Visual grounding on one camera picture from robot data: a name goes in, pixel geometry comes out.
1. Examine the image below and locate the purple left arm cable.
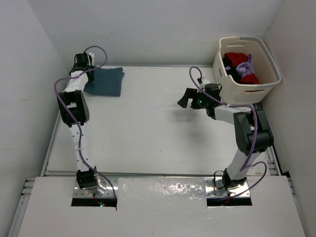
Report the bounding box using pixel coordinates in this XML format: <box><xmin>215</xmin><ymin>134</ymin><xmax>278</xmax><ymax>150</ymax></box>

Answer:
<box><xmin>54</xmin><ymin>45</ymin><xmax>117</xmax><ymax>199</ymax></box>

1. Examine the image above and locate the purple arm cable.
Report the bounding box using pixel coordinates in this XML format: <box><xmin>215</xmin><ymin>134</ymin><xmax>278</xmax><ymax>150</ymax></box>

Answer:
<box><xmin>54</xmin><ymin>45</ymin><xmax>117</xmax><ymax>199</ymax></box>
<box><xmin>189</xmin><ymin>66</ymin><xmax>268</xmax><ymax>199</ymax></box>

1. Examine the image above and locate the aluminium table edge rail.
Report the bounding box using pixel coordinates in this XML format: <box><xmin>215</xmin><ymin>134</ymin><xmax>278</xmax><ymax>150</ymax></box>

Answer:
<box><xmin>40</xmin><ymin>65</ymin><xmax>77</xmax><ymax>175</ymax></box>

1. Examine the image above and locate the red garment front of basket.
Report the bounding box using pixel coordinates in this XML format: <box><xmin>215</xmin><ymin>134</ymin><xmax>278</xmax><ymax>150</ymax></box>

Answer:
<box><xmin>240</xmin><ymin>74</ymin><xmax>260</xmax><ymax>85</ymax></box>

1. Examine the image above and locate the white front cover panel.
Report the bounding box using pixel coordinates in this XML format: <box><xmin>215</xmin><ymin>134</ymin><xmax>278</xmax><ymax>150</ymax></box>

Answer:
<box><xmin>19</xmin><ymin>176</ymin><xmax>305</xmax><ymax>237</ymax></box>

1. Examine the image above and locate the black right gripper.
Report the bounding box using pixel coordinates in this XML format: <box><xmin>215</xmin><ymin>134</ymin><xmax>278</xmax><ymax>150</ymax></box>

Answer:
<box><xmin>178</xmin><ymin>88</ymin><xmax>210</xmax><ymax>109</ymax></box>

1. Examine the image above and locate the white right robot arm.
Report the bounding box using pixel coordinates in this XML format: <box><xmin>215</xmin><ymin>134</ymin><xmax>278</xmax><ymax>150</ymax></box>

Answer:
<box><xmin>177</xmin><ymin>83</ymin><xmax>274</xmax><ymax>190</ymax></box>

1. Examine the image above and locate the cream perforated laundry basket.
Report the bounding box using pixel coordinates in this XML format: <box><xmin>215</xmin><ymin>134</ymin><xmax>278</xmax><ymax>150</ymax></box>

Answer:
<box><xmin>213</xmin><ymin>37</ymin><xmax>281</xmax><ymax>105</ymax></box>

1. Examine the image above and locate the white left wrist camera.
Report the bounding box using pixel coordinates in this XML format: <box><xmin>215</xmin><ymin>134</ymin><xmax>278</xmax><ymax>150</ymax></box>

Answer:
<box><xmin>87</xmin><ymin>52</ymin><xmax>95</xmax><ymax>66</ymax></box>

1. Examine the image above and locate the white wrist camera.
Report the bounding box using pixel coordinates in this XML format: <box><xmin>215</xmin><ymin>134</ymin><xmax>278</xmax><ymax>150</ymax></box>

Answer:
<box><xmin>87</xmin><ymin>52</ymin><xmax>95</xmax><ymax>66</ymax></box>
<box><xmin>197</xmin><ymin>77</ymin><xmax>210</xmax><ymax>89</ymax></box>

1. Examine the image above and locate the blue t shirt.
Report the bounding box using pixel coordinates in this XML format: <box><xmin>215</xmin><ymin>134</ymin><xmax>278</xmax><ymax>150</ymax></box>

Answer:
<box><xmin>84</xmin><ymin>67</ymin><xmax>124</xmax><ymax>97</ymax></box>

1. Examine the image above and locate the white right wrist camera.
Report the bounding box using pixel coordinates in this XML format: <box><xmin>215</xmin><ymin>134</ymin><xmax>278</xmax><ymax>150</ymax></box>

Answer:
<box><xmin>197</xmin><ymin>77</ymin><xmax>210</xmax><ymax>89</ymax></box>

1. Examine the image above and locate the black garment in basket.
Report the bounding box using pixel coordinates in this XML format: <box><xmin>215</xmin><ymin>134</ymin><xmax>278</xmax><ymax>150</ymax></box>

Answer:
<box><xmin>223</xmin><ymin>57</ymin><xmax>241</xmax><ymax>83</ymax></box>

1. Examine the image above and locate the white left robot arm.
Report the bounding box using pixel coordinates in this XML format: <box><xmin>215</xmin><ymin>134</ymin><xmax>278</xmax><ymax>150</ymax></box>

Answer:
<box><xmin>57</xmin><ymin>52</ymin><xmax>98</xmax><ymax>192</ymax></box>

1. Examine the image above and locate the lavender garment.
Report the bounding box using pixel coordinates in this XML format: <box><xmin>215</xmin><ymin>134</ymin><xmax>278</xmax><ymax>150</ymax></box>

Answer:
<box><xmin>236</xmin><ymin>54</ymin><xmax>254</xmax><ymax>77</ymax></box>

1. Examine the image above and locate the red garment in basket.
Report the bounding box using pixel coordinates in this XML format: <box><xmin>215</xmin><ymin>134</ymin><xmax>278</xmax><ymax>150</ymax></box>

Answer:
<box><xmin>223</xmin><ymin>52</ymin><xmax>249</xmax><ymax>67</ymax></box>

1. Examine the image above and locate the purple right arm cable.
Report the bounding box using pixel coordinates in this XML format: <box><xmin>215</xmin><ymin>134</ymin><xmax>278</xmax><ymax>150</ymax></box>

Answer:
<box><xmin>189</xmin><ymin>66</ymin><xmax>268</xmax><ymax>199</ymax></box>

